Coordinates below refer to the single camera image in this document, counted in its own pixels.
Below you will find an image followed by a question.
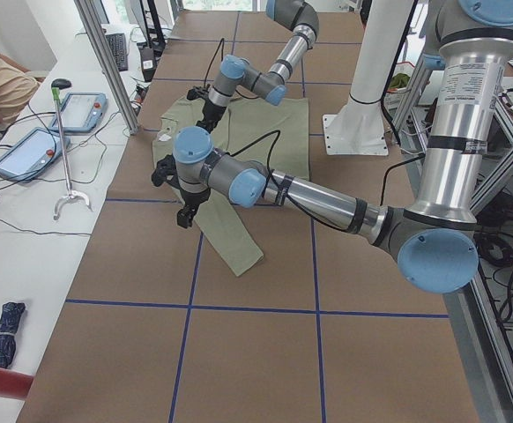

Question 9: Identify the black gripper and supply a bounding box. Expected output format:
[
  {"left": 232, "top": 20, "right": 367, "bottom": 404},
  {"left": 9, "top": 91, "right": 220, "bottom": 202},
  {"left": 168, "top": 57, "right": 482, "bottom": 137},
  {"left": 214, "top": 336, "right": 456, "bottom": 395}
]
[
  {"left": 176, "top": 189, "right": 208, "bottom": 228},
  {"left": 196, "top": 100, "right": 224, "bottom": 132}
]

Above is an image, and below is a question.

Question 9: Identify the olive green long-sleeve shirt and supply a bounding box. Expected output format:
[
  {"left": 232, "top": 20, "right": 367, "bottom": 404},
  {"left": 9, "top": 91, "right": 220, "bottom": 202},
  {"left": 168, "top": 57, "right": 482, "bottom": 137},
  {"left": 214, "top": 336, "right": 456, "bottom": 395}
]
[{"left": 152, "top": 97, "right": 309, "bottom": 277}]

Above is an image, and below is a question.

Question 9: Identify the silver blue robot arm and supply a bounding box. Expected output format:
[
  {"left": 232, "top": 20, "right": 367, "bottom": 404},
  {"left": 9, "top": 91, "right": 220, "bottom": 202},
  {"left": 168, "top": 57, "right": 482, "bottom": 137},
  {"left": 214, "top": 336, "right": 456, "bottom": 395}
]
[
  {"left": 197, "top": 0, "right": 319, "bottom": 132},
  {"left": 171, "top": 1, "right": 513, "bottom": 293}
]

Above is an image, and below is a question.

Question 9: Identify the black computer keyboard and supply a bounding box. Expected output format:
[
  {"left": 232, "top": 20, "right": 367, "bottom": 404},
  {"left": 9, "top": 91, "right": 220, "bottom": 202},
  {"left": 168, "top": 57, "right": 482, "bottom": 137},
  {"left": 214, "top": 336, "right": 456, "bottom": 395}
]
[{"left": 105, "top": 33, "right": 128, "bottom": 71}]

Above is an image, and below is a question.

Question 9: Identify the far blue teach pendant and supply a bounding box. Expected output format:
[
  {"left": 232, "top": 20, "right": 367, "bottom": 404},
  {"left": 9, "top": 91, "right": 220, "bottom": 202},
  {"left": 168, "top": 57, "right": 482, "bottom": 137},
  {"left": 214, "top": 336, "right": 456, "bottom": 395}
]
[{"left": 53, "top": 88, "right": 107, "bottom": 134}]

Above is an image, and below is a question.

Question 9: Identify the blue teach pendant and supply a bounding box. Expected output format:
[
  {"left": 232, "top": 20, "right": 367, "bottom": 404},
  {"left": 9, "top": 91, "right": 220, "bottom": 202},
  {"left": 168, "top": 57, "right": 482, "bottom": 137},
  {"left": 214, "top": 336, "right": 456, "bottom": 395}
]
[
  {"left": 0, "top": 128, "right": 63, "bottom": 182},
  {"left": 53, "top": 88, "right": 107, "bottom": 134}
]

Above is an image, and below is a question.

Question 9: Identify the metal reacher grabber tool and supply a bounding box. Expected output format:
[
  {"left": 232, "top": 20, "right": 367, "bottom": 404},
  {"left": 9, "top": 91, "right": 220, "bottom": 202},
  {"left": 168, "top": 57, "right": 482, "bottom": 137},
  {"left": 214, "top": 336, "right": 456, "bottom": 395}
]
[{"left": 51, "top": 82, "right": 92, "bottom": 221}]

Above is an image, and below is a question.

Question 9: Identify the near blue teach pendant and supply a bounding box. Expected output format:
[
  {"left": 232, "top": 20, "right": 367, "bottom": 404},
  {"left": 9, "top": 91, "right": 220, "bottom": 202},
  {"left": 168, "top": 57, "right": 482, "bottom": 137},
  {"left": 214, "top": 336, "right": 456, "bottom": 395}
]
[{"left": 0, "top": 128, "right": 63, "bottom": 182}]

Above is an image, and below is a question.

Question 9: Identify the folded dark blue umbrella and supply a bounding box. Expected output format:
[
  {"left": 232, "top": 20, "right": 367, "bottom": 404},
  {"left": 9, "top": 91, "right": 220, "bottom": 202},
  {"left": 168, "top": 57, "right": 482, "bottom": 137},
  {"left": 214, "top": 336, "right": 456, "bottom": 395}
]
[{"left": 0, "top": 301, "right": 26, "bottom": 368}]

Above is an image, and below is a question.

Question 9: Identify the red cylinder tube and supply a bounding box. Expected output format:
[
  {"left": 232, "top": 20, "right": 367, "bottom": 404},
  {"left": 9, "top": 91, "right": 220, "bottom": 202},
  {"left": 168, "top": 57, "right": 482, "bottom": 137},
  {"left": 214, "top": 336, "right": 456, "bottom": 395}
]
[{"left": 0, "top": 367, "right": 33, "bottom": 400}]

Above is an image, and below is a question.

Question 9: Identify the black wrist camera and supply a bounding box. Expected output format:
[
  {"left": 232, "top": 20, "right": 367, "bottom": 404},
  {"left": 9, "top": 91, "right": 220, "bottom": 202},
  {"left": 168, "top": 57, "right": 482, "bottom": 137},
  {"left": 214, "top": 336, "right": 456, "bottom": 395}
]
[
  {"left": 186, "top": 86, "right": 209, "bottom": 100},
  {"left": 151, "top": 154, "right": 180, "bottom": 189}
]

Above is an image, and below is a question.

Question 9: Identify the grey aluminium frame post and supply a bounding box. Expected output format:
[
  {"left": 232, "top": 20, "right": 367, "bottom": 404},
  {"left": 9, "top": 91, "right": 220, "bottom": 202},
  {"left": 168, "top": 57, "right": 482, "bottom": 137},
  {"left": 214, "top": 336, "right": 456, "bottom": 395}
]
[{"left": 74, "top": 0, "right": 139, "bottom": 135}]

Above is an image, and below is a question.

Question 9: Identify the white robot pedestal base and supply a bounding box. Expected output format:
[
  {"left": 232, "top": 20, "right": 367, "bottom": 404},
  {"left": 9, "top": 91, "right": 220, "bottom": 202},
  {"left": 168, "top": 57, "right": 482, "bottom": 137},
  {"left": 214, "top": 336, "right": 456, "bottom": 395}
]
[{"left": 323, "top": 0, "right": 416, "bottom": 156}]

